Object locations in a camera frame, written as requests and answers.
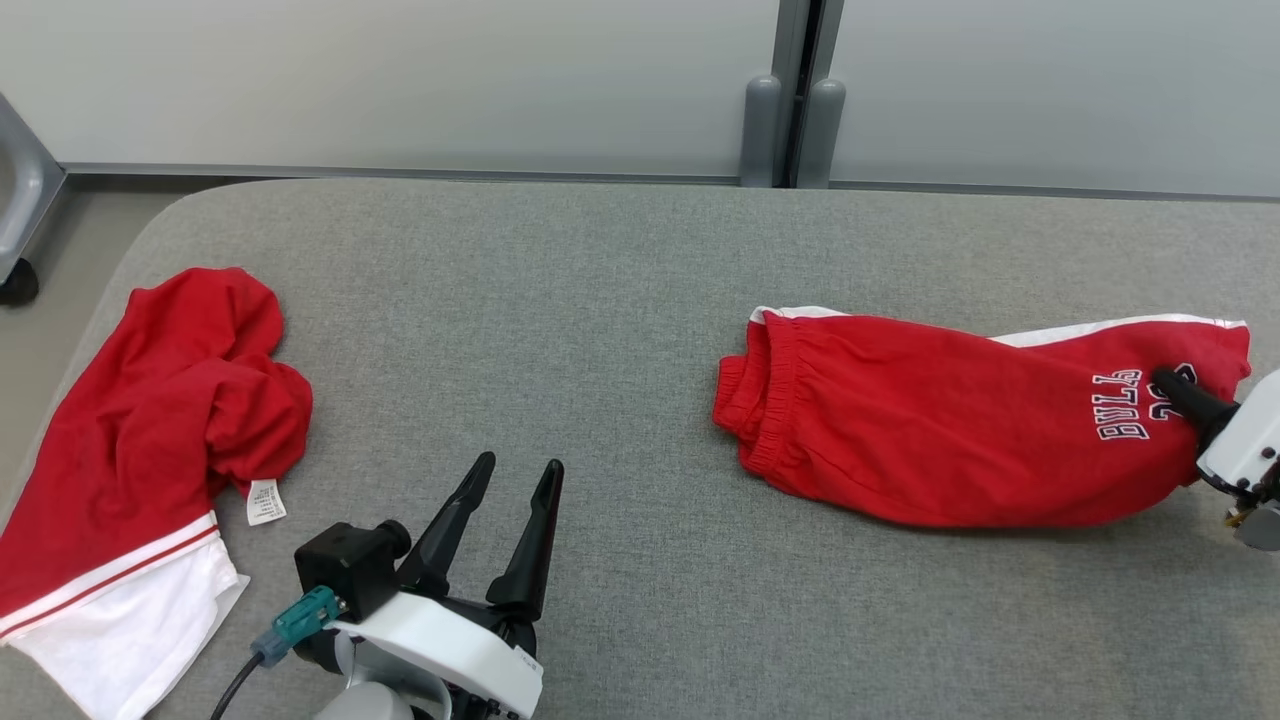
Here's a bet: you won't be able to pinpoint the black left camera cable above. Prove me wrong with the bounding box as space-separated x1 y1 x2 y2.
209 650 267 720

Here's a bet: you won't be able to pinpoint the grey partition post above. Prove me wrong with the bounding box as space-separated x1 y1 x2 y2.
775 0 847 186

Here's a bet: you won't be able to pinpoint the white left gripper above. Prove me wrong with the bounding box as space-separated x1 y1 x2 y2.
330 452 566 720

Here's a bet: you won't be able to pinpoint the red Bulls shorts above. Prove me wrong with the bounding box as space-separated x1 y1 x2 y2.
712 305 1254 530

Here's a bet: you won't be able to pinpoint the teal left camera connector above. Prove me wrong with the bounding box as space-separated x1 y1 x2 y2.
250 586 349 669

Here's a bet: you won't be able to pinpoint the grey rounded post foot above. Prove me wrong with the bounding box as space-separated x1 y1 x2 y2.
740 75 784 189
797 78 847 189

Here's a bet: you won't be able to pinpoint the red and white t-shirt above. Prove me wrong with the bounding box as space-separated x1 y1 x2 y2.
0 266 315 720

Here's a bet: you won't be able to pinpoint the grey wall base rail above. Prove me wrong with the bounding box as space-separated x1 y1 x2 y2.
58 162 746 187
830 179 1280 204

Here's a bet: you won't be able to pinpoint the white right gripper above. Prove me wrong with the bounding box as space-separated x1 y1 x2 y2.
1152 366 1280 493

